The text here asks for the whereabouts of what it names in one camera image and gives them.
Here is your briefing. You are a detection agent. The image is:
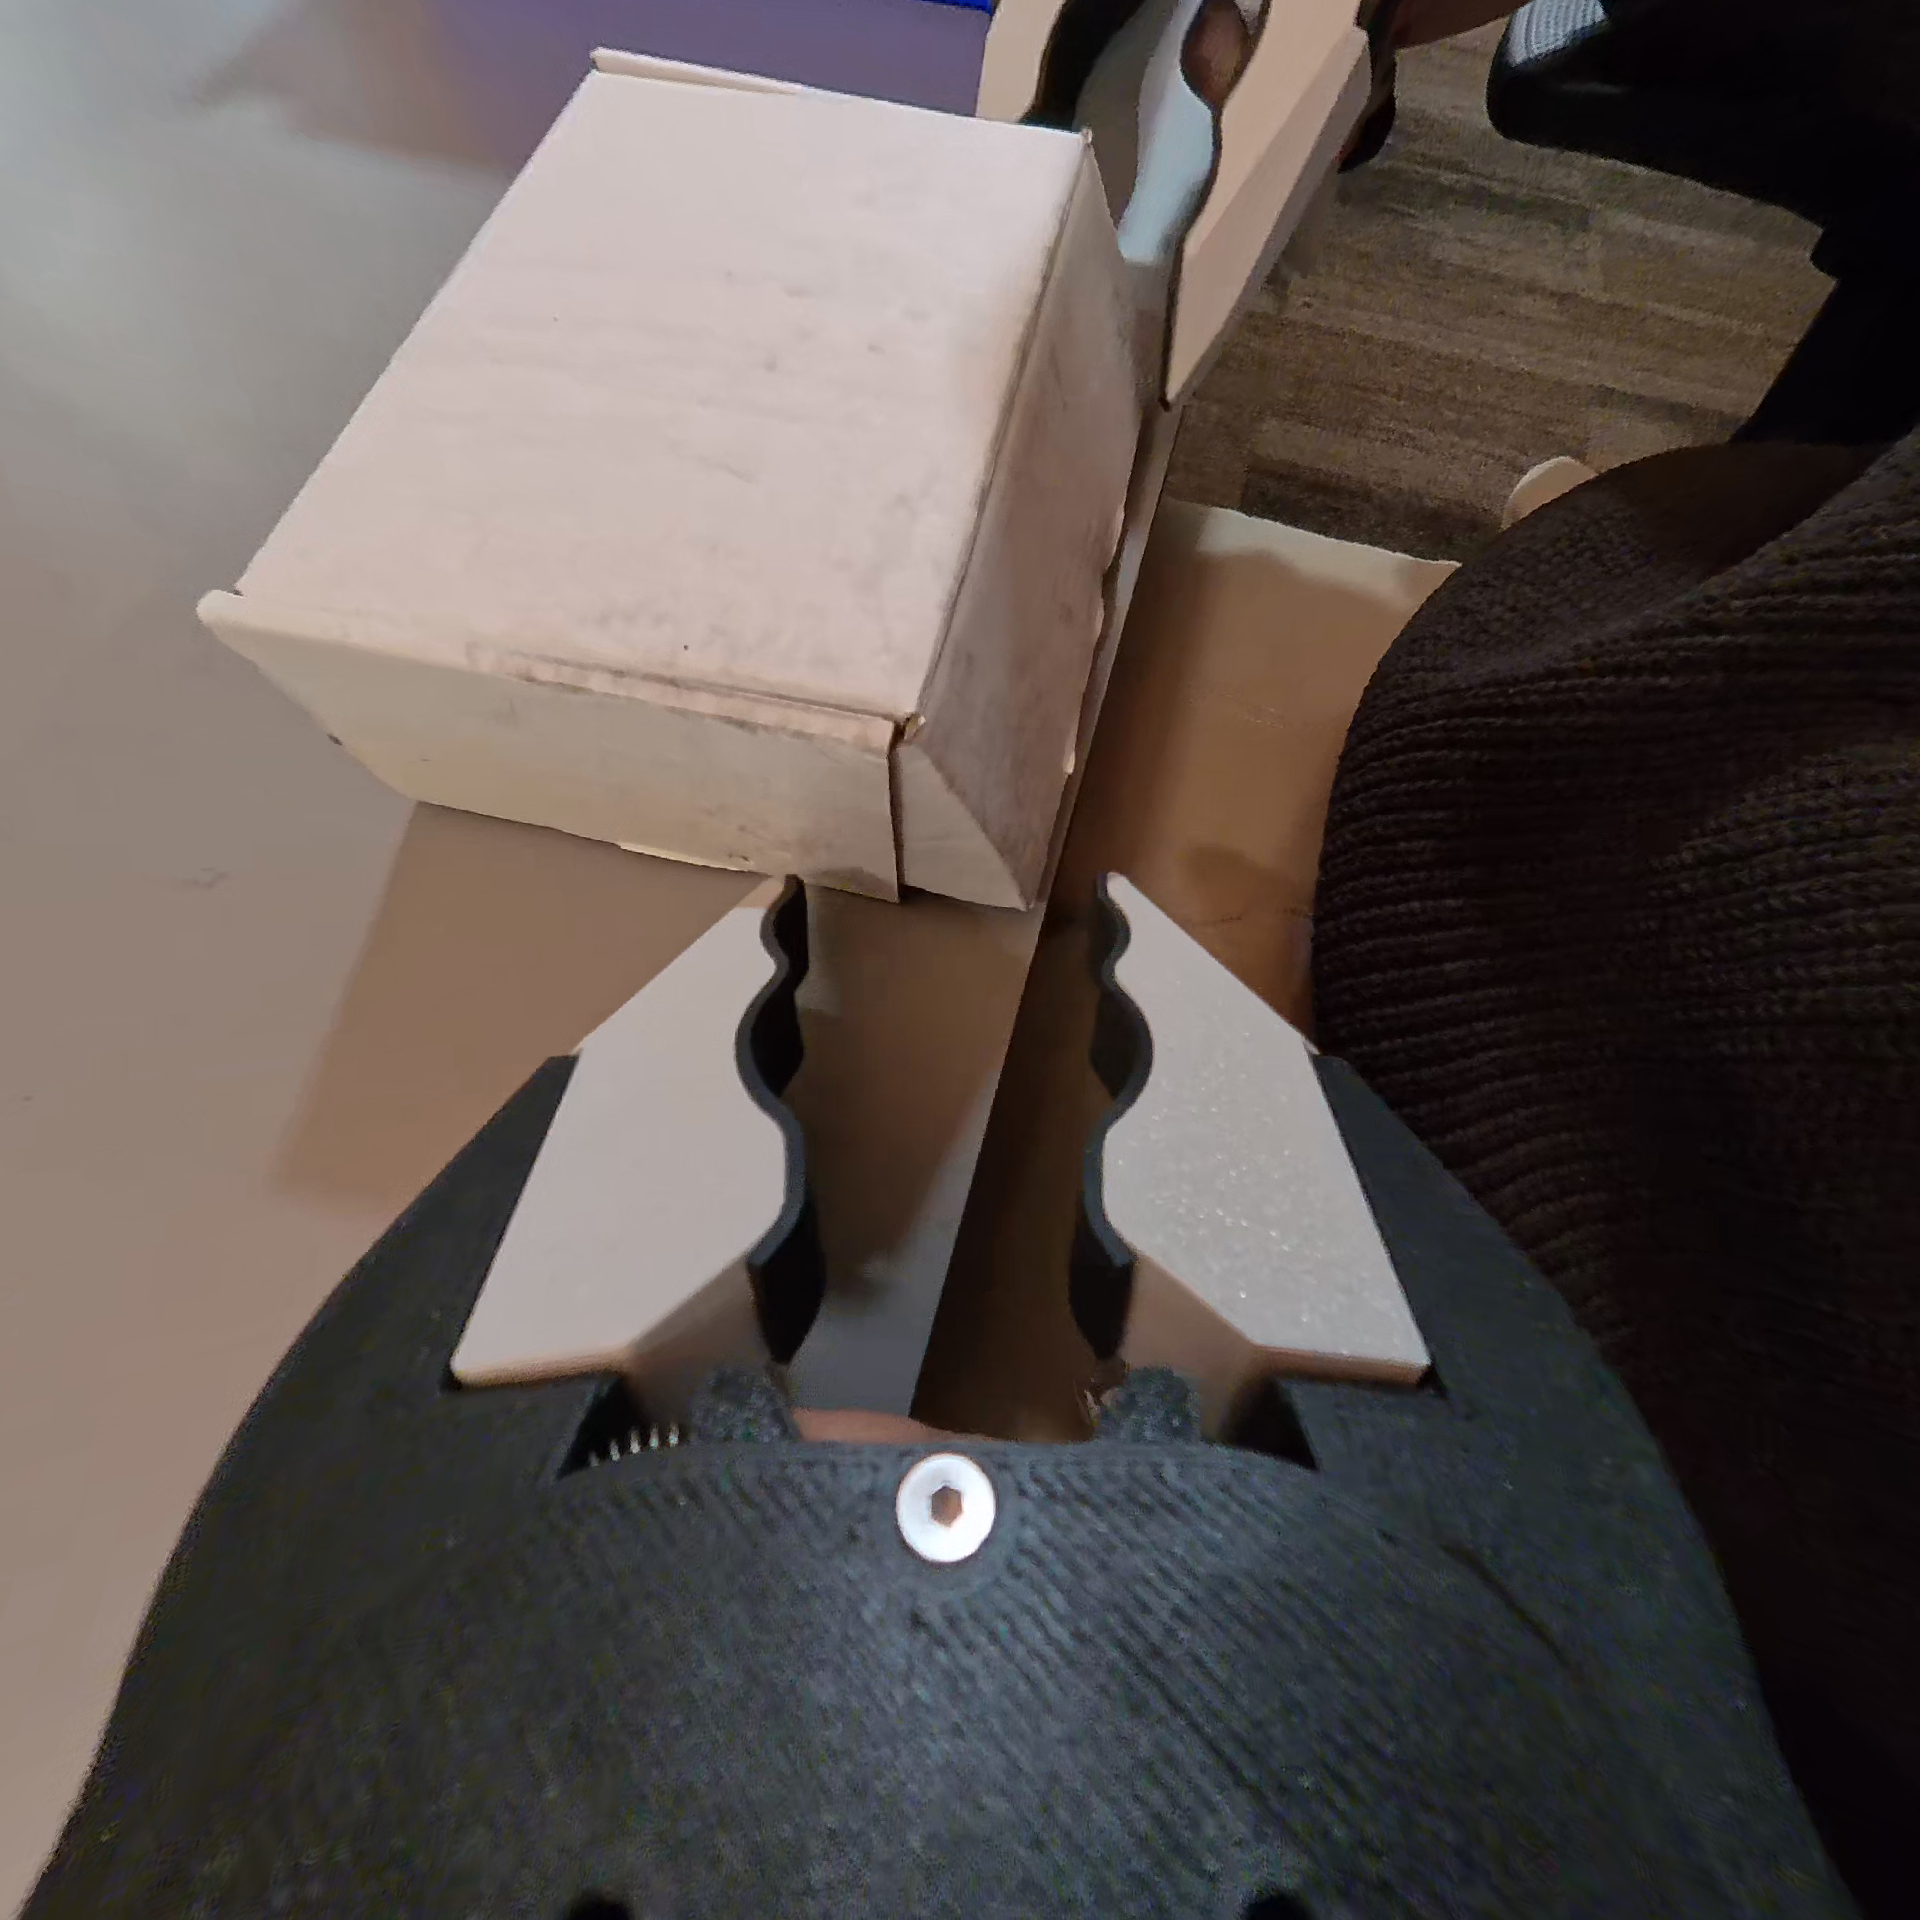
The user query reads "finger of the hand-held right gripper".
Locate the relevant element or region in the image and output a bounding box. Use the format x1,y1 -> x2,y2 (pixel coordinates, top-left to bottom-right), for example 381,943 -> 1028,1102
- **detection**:
977,0 -> 1106,128
1163,0 -> 1375,407

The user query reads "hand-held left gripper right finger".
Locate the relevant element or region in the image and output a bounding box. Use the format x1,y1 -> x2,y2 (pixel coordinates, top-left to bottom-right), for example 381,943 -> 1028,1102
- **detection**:
1068,870 -> 1435,1430

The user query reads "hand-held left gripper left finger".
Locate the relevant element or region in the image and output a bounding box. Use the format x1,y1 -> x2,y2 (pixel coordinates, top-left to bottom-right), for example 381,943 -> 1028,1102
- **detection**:
449,876 -> 832,1388

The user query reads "white mailer box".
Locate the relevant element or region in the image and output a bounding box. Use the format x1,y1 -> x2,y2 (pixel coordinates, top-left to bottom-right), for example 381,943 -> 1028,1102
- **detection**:
199,49 -> 1160,910

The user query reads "grey desk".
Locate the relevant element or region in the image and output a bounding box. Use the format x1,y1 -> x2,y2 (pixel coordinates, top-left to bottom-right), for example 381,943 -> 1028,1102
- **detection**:
0,0 -> 1187,1890

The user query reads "person's black knit sweater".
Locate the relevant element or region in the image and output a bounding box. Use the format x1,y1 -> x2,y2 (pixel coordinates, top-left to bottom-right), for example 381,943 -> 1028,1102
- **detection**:
1311,441 -> 1920,1920

